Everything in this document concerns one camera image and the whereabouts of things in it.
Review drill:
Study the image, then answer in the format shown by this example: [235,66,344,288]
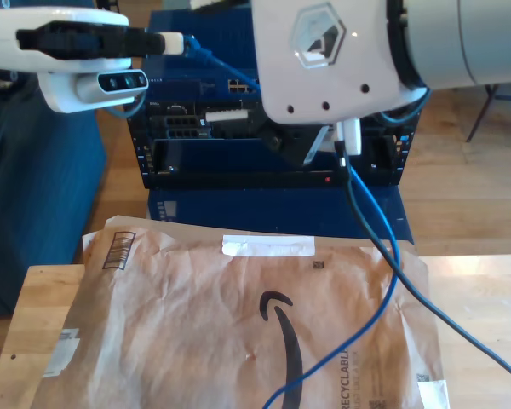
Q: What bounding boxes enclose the blue network cable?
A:
[181,33,401,409]

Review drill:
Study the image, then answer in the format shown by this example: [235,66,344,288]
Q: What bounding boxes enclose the blue rack shelf tray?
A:
[152,135,396,174]

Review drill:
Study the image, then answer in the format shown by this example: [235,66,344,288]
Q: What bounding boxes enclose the black rack server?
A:
[127,98,411,141]

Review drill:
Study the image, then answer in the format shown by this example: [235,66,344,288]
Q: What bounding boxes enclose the dark metal chair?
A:
[466,83,511,144]

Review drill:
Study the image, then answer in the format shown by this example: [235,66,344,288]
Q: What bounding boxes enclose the dark blue sofa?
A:
[0,63,109,319]

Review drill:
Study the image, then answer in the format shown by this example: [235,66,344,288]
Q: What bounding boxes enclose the brown paper mailer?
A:
[28,215,451,409]

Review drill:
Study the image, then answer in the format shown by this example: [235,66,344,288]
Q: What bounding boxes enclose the black rack frame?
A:
[94,0,418,191]

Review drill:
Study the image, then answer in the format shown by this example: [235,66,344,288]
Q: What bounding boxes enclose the blue network switch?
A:
[142,8,265,101]

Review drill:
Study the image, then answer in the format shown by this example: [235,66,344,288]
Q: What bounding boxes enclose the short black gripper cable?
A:
[378,87,433,128]

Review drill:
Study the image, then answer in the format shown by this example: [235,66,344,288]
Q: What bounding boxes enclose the black camera cable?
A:
[335,140,511,387]

